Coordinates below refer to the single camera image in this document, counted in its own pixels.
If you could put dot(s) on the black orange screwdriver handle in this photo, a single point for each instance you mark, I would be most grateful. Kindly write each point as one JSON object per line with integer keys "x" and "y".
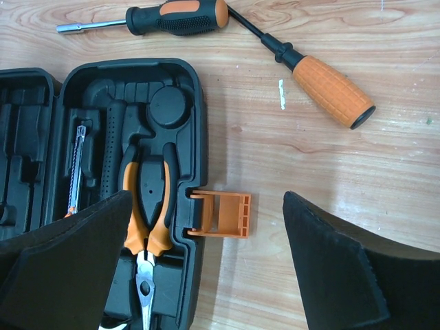
{"x": 179, "y": 18}

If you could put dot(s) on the silver orange utility knife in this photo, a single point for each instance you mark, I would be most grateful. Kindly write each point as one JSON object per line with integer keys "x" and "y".
{"x": 76, "y": 173}

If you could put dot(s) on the orange grid handle tool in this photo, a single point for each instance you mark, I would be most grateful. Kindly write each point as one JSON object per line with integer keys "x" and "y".
{"x": 330, "y": 89}

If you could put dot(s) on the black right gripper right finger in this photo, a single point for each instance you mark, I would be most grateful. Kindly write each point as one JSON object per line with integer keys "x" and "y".
{"x": 350, "y": 278}

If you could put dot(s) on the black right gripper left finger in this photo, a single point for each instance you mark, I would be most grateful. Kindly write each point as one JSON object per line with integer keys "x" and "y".
{"x": 59, "y": 276}

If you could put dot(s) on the claw hammer black grip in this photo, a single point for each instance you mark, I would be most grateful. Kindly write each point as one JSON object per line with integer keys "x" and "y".
{"x": 112, "y": 148}

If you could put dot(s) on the orange black pliers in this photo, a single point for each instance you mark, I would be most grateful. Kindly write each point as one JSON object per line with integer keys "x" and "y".
{"x": 148, "y": 239}

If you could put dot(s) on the black plastic tool case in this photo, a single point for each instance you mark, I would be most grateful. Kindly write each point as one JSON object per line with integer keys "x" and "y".
{"x": 165, "y": 105}

